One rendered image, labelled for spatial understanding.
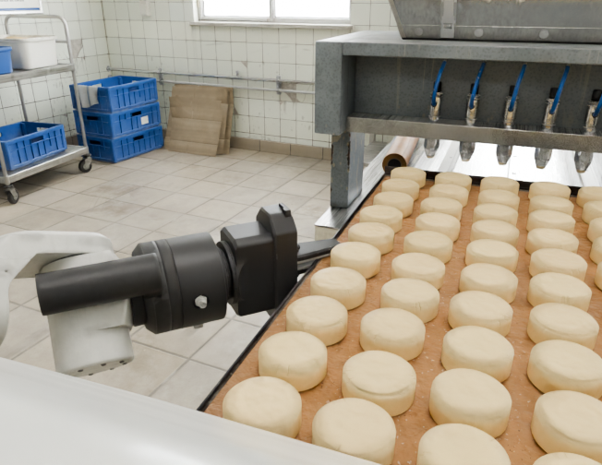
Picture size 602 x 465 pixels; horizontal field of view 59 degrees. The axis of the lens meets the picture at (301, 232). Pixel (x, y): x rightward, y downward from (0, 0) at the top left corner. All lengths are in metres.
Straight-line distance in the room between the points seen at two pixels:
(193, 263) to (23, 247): 0.14
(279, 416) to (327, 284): 0.17
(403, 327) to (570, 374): 0.12
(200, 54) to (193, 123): 0.59
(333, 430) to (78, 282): 0.24
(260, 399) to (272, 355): 0.04
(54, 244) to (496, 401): 0.36
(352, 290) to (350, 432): 0.17
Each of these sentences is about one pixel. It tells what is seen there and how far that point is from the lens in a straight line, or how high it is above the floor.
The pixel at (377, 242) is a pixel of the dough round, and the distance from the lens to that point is 0.57.
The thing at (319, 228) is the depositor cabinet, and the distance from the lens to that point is 1.05.
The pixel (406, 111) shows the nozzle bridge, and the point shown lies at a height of 1.06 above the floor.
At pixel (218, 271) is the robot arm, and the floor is 1.02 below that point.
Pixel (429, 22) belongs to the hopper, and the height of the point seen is 1.21.
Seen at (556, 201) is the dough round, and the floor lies 1.02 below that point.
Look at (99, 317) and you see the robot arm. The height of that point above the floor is 1.00.
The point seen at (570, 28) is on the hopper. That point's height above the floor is 1.20.
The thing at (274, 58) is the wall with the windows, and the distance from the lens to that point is 4.57.
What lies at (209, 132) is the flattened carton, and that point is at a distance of 4.71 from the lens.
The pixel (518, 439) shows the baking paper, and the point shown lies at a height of 1.00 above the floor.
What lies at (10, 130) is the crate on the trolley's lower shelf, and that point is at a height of 0.34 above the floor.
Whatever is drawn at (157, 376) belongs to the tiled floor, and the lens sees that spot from 2.06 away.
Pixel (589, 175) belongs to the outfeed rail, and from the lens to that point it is 1.30.
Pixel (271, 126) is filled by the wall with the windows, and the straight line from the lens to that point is 4.68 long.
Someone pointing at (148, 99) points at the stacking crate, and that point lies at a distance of 4.89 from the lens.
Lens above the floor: 1.25
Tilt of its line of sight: 24 degrees down
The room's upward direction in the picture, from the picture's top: straight up
